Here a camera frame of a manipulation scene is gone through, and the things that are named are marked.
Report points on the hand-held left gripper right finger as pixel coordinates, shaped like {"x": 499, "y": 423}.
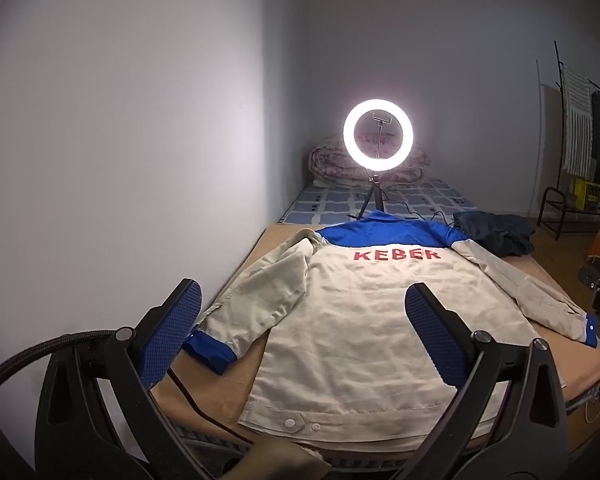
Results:
{"x": 435, "y": 335}

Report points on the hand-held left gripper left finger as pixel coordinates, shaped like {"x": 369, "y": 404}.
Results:
{"x": 172, "y": 340}

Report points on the white and blue jacket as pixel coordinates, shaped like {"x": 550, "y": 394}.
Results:
{"x": 370, "y": 320}

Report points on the dark blue clothes pile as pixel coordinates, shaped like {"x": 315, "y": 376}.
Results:
{"x": 495, "y": 232}

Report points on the black clothes rack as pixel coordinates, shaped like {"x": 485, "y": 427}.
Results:
{"x": 561, "y": 75}

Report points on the yellow box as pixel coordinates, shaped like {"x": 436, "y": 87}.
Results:
{"x": 587, "y": 194}

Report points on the low black metal rack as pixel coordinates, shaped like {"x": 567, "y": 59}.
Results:
{"x": 550, "y": 195}

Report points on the black tripod stand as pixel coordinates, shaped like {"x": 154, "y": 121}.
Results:
{"x": 374, "y": 182}

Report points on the striped hanging garment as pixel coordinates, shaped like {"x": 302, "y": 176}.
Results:
{"x": 577, "y": 125}

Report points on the blue patterned bed sheet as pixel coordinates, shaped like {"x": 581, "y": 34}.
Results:
{"x": 320, "y": 205}

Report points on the folded floral quilt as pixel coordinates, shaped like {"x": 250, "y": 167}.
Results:
{"x": 330, "y": 165}

